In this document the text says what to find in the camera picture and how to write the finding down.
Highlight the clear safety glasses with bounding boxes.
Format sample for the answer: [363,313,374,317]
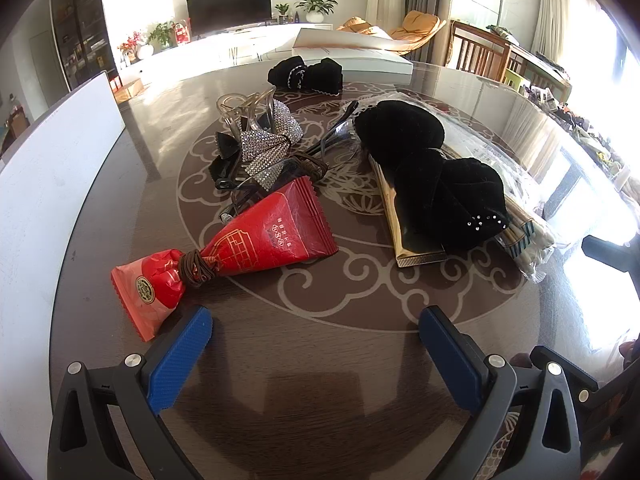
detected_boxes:
[219,101,359,224]

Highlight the rhinestone bow hair clip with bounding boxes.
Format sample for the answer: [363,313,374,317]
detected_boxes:
[208,88,303,191]

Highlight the small potted plant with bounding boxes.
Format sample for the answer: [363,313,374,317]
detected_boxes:
[274,2,290,25]

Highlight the red snack packet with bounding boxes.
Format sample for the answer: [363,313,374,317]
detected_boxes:
[111,177,337,342]

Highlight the white tv console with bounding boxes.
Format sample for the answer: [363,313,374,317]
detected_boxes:
[118,23,334,84]

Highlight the wooden dining chair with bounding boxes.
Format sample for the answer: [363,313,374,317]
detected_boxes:
[445,21,511,82]

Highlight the black velvet bow hair tie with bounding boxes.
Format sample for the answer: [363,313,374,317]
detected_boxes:
[354,100,510,254]

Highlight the grey item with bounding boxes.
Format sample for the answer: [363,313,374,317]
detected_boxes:
[396,90,544,214]

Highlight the small black velvet scrunchie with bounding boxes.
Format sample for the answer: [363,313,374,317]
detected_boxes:
[268,55,343,96]

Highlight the red flower bouquet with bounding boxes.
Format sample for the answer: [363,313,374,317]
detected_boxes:
[118,32,146,64]

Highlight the white open gift box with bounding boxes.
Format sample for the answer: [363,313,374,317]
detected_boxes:
[292,28,413,75]

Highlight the dark glass display cabinet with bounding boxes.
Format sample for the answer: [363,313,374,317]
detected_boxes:
[50,0,116,90]

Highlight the black television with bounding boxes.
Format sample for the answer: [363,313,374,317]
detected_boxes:
[186,0,271,36]

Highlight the potted green plant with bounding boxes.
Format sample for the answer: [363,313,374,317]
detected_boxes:
[296,0,337,24]

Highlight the green plant beside flowers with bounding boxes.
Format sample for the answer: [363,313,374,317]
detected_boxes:
[148,21,175,51]

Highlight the orange lounge chair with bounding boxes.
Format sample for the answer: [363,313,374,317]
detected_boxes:
[337,10,446,55]

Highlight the cotton swab bag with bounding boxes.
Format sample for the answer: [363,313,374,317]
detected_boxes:
[439,144,557,283]

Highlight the large white storage box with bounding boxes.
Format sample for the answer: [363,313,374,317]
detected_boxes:
[1,74,125,479]

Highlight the gold cosmetic tube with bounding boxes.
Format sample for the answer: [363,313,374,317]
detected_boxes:
[369,156,447,268]

